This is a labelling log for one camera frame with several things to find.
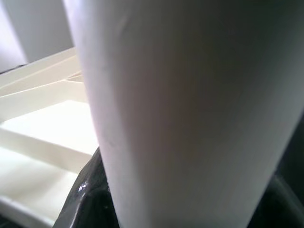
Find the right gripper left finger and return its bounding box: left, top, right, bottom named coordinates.
left=54, top=147, right=121, bottom=228

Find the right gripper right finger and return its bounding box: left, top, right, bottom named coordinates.
left=248, top=173, right=304, bottom=228

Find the white plastic table top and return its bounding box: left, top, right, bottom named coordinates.
left=0, top=46, right=99, bottom=226

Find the white plastic table leg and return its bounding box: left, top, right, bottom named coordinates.
left=61, top=0, right=304, bottom=228

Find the black cloth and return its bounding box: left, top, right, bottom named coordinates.
left=0, top=63, right=304, bottom=228

